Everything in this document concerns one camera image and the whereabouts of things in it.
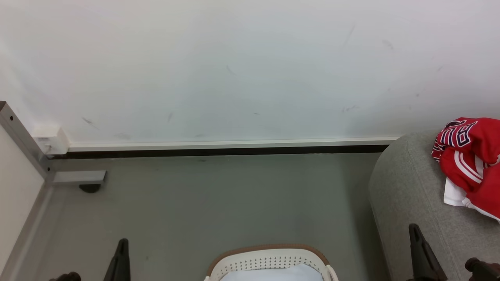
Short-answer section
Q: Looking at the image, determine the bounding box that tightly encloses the white and black baseboard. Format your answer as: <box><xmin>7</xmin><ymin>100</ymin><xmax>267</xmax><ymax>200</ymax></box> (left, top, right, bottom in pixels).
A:
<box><xmin>49</xmin><ymin>137</ymin><xmax>401</xmax><ymax>160</ymax></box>

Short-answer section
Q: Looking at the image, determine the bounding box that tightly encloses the light blue clothing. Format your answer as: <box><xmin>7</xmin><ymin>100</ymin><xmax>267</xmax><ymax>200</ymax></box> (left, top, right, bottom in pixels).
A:
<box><xmin>220</xmin><ymin>263</ymin><xmax>324</xmax><ymax>281</ymax></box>

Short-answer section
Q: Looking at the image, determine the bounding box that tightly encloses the red sports jersey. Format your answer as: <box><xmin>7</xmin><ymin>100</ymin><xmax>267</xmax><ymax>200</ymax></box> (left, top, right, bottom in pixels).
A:
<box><xmin>431</xmin><ymin>117</ymin><xmax>500</xmax><ymax>222</ymax></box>

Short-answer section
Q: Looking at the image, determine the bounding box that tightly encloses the white laundry basket brown rim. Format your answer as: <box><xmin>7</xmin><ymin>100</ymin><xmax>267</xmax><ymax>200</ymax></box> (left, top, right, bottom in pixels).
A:
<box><xmin>204</xmin><ymin>244</ymin><xmax>339</xmax><ymax>281</ymax></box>

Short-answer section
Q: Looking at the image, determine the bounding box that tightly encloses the grey metal partition foot bar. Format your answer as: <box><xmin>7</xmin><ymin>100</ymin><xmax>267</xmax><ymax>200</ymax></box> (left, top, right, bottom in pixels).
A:
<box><xmin>52</xmin><ymin>170</ymin><xmax>107</xmax><ymax>185</ymax></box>

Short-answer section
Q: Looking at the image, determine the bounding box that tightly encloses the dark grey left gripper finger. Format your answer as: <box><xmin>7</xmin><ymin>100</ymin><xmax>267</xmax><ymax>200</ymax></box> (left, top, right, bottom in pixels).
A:
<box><xmin>49</xmin><ymin>272</ymin><xmax>82</xmax><ymax>281</ymax></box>
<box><xmin>104</xmin><ymin>238</ymin><xmax>131</xmax><ymax>281</ymax></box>

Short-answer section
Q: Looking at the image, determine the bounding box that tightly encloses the light grey fabric sofa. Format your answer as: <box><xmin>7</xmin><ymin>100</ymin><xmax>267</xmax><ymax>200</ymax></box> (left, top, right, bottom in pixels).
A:
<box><xmin>368</xmin><ymin>131</ymin><xmax>500</xmax><ymax>281</ymax></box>

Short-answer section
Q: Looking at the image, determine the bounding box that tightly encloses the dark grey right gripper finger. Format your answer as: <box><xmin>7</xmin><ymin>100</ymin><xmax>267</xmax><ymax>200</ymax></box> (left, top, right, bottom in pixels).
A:
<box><xmin>408</xmin><ymin>224</ymin><xmax>448</xmax><ymax>281</ymax></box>
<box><xmin>465</xmin><ymin>258</ymin><xmax>500</xmax><ymax>281</ymax></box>

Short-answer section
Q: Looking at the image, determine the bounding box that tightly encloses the white wall power box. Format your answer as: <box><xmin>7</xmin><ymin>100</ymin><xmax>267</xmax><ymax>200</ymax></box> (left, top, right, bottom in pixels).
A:
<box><xmin>33</xmin><ymin>126</ymin><xmax>71</xmax><ymax>156</ymax></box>

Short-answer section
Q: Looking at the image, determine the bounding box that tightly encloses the grey framed white partition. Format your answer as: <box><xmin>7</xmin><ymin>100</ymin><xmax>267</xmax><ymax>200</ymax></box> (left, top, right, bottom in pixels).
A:
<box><xmin>0</xmin><ymin>101</ymin><xmax>55</xmax><ymax>281</ymax></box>

